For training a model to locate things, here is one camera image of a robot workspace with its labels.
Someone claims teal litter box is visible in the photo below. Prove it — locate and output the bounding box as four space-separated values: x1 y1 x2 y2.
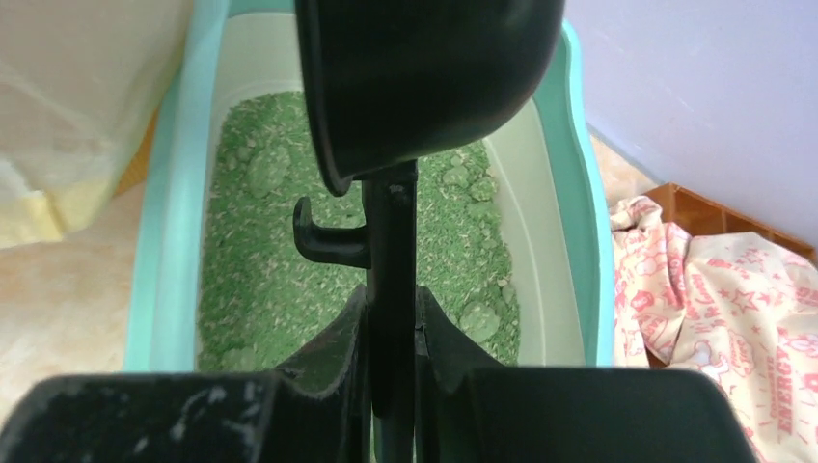
123 1 614 371

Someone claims black litter scoop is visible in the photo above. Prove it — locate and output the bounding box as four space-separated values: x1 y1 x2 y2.
265 0 564 462

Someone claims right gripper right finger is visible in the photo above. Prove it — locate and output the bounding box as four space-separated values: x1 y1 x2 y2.
416 287 755 462

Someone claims pink patterned cloth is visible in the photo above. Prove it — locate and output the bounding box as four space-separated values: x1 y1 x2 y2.
609 196 817 462

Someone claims green litter clump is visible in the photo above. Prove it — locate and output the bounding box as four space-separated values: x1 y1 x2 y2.
246 147 291 199
457 301 501 343
469 177 498 203

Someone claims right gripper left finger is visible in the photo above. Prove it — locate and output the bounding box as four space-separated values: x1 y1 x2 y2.
1 287 369 462

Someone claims bin with beige bag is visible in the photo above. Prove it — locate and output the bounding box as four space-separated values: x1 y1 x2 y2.
1 0 193 248

